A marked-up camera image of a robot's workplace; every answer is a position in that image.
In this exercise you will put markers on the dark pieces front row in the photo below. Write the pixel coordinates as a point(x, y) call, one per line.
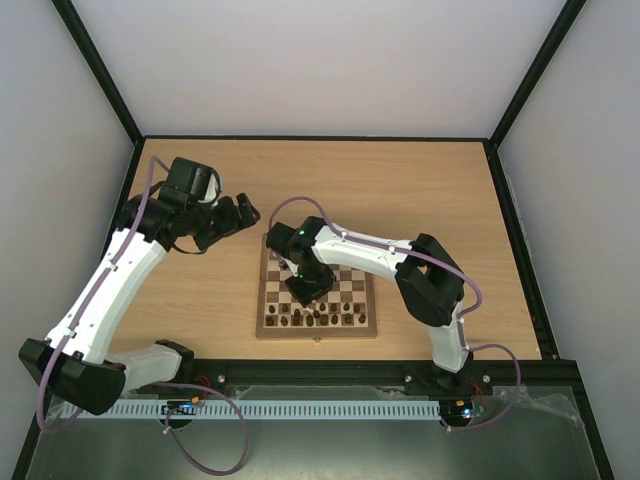
point(309, 320)

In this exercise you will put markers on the wooden chess board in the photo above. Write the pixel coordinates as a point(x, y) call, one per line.
point(351, 286)

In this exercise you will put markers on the grey slotted cable duct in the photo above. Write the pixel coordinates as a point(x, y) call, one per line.
point(284, 409)

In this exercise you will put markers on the black aluminium frame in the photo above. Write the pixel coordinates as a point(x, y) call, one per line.
point(550, 370)

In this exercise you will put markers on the dark pieces row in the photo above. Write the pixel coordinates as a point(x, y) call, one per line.
point(309, 320)
point(289, 308)

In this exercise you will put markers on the dark pieces back row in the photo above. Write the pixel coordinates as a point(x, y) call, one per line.
point(289, 308)

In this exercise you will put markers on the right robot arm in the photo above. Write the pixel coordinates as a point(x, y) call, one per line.
point(428, 280)

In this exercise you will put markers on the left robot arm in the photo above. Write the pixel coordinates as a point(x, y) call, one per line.
point(73, 361)

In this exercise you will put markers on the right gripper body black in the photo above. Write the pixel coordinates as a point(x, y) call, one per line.
point(310, 290)

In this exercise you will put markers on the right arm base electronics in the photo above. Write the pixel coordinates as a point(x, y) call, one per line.
point(466, 406)

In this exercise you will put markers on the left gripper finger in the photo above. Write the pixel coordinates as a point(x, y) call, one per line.
point(240, 225)
point(248, 213)

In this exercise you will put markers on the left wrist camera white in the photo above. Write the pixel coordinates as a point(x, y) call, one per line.
point(213, 189)

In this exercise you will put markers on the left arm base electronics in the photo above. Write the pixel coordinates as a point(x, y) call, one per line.
point(181, 411)

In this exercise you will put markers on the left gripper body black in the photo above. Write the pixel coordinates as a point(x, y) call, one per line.
point(215, 225)

